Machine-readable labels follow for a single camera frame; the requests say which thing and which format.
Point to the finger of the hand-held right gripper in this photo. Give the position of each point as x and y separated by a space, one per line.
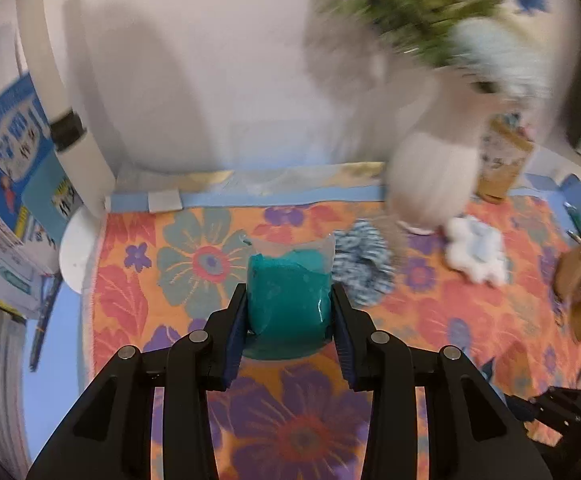
545 410

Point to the white plush toy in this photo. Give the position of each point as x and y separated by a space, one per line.
475 255

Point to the checkered scrunchie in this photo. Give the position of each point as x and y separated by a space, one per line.
365 265

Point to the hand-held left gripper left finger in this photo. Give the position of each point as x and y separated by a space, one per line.
233 342

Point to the small teal booklet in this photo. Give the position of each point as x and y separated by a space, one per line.
50 195

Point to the white lamp post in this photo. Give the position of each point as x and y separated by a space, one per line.
65 110

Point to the teal cloth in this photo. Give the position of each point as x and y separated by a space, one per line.
285 300

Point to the artificial flower bouquet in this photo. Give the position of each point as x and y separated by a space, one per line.
420 5

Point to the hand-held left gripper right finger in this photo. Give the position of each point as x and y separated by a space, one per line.
345 345

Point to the teal pen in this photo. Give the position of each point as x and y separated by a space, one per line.
574 216

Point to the white round lamp base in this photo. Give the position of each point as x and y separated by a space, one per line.
78 250

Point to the bunch of pens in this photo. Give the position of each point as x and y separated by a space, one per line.
513 121

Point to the dark pen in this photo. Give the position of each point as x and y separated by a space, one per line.
43 330

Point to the brown pen holder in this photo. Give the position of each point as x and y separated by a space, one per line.
503 165

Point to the floral woven table mat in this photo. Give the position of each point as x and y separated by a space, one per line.
435 320

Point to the blue cover book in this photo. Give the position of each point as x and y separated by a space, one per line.
5 140

